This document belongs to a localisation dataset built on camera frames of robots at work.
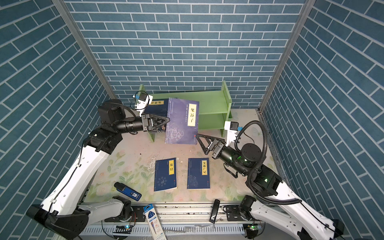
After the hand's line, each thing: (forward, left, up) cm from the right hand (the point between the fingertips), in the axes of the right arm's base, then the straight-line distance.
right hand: (198, 135), depth 55 cm
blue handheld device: (-12, +37, -37) cm, 53 cm away
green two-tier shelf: (+30, -7, -14) cm, 34 cm away
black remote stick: (-17, -9, -39) cm, 43 cm away
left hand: (+4, +12, +2) cm, 13 cm away
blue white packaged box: (-24, +20, -39) cm, 50 cm away
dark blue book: (-1, +20, -41) cm, 45 cm away
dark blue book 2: (+1, +1, -41) cm, 41 cm away
